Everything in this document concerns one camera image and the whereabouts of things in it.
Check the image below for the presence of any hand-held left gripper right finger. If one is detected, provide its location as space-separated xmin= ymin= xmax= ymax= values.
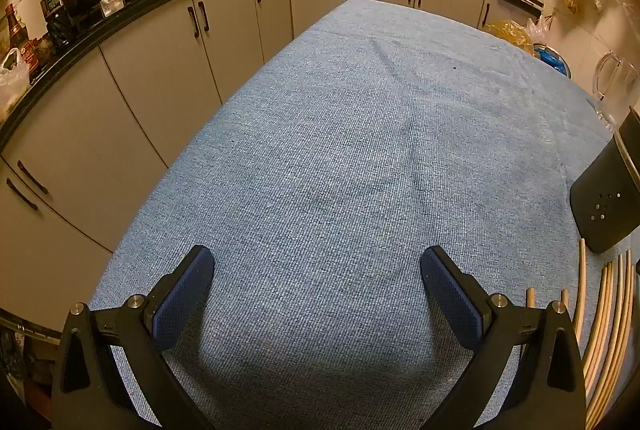
xmin=420 ymin=245 xmax=587 ymax=430

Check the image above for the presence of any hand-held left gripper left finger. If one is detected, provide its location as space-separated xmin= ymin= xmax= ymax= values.
xmin=50 ymin=244 xmax=216 ymax=430

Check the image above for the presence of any wooden dish rack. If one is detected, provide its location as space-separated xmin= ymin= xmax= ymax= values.
xmin=525 ymin=239 xmax=640 ymax=430

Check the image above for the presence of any black utensil holder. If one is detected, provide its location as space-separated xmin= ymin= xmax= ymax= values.
xmin=570 ymin=107 xmax=640 ymax=253

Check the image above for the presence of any blue tablecloth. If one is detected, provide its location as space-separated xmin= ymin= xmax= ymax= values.
xmin=89 ymin=0 xmax=640 ymax=430

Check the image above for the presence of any beige kitchen cabinet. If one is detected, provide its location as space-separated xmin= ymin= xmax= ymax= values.
xmin=0 ymin=0 xmax=543 ymax=341

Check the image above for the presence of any blue plastic bag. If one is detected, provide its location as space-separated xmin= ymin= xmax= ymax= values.
xmin=532 ymin=42 xmax=572 ymax=78

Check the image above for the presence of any clear glass pitcher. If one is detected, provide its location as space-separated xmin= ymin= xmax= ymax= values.
xmin=591 ymin=51 xmax=640 ymax=133

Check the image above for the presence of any yellow plastic bag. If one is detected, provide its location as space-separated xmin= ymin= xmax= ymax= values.
xmin=485 ymin=19 xmax=536 ymax=56

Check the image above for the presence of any white plastic bag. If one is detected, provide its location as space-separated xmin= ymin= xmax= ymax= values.
xmin=0 ymin=47 xmax=31 ymax=111

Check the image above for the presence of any red seasoning packet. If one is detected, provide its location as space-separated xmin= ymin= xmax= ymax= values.
xmin=22 ymin=37 xmax=51 ymax=66

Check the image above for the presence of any dark oil bottle yellow cap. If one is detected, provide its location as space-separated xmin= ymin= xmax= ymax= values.
xmin=37 ymin=0 xmax=73 ymax=48

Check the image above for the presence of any dark sauce bottle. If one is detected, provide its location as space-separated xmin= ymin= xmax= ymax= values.
xmin=5 ymin=4 xmax=28 ymax=48

